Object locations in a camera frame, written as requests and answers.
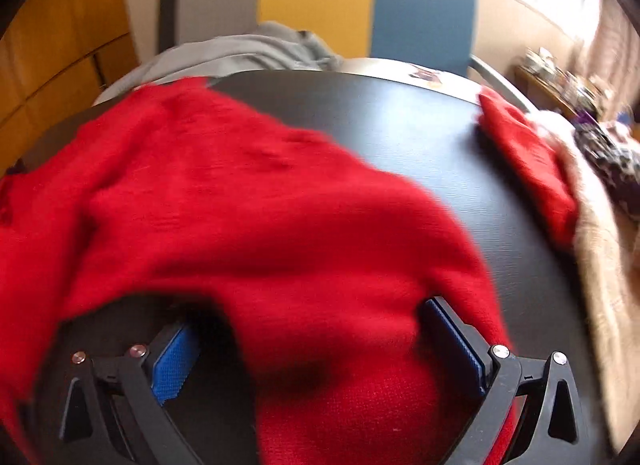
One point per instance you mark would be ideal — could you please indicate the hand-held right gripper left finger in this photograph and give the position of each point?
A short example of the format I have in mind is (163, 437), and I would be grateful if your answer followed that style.
(172, 362)

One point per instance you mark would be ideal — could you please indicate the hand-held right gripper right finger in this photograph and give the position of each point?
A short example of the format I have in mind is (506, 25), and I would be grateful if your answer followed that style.
(457, 345)

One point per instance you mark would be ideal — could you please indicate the red knit sweater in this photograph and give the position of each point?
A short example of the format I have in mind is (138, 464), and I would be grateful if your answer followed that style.
(250, 195)

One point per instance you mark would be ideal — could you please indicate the beige fuzzy cloth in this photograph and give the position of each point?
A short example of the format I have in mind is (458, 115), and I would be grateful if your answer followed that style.
(605, 270)

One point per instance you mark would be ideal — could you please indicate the small red knit cloth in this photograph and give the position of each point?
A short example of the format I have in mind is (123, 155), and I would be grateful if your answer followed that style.
(530, 160)

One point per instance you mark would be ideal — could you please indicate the dark patterned cloth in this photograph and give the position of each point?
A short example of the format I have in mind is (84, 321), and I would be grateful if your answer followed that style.
(615, 165)

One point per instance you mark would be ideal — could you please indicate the cluttered wooden shelf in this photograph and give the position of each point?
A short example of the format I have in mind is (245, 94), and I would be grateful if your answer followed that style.
(560, 80)

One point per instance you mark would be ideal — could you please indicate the grey garment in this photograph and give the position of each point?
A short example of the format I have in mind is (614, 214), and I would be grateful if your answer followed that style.
(225, 55)

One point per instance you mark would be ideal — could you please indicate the wooden cabinet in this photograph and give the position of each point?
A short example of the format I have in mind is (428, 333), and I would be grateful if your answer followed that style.
(55, 45)

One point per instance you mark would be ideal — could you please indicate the pale pink curtain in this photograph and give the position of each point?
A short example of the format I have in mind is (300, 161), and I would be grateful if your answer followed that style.
(617, 40)

